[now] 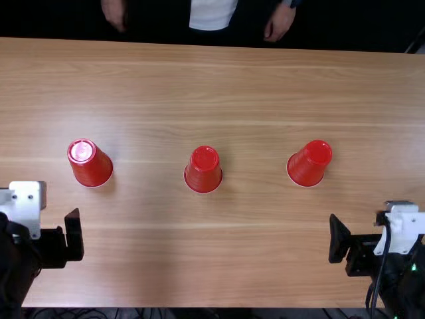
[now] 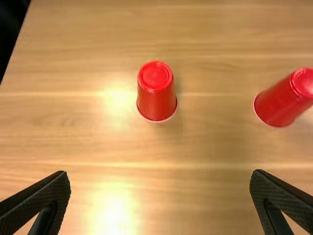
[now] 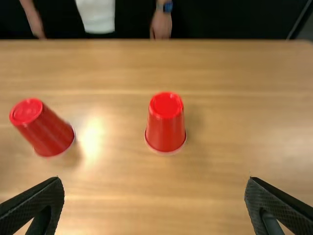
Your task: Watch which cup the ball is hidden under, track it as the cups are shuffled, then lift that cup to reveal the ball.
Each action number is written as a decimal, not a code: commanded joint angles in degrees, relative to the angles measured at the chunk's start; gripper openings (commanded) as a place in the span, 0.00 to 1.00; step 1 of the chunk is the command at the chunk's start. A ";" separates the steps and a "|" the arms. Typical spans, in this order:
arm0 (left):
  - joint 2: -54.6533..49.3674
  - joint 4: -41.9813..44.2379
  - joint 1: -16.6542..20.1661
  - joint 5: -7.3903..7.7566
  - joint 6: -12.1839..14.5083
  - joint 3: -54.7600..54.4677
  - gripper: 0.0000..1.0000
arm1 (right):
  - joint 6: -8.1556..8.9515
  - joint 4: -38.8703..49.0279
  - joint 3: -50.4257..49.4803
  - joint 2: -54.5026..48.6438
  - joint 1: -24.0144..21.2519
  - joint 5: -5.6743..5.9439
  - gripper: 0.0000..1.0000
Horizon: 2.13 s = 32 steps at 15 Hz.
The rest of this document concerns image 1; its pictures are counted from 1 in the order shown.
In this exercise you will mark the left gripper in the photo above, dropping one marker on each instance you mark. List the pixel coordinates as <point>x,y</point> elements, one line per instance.
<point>51,247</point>

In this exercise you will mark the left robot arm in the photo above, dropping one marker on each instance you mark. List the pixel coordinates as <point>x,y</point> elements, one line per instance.
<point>13,276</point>

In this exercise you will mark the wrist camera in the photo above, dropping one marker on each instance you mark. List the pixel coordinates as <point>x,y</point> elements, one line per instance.
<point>401,229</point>
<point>23,202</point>

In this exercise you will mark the person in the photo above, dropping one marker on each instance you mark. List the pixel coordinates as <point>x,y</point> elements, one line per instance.
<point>212,15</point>

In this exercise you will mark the red cup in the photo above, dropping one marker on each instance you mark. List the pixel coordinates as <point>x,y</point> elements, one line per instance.
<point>89,164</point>
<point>308,164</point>
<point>203,171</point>

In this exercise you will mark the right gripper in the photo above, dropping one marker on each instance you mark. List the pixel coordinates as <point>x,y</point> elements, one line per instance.
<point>362,257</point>

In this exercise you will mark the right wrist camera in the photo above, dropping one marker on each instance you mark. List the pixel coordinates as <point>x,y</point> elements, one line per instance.
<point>401,229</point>

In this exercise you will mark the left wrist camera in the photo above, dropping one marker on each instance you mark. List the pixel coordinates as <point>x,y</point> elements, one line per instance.
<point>23,202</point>

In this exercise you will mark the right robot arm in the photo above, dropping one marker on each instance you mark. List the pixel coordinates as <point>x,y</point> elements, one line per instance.
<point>403,282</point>

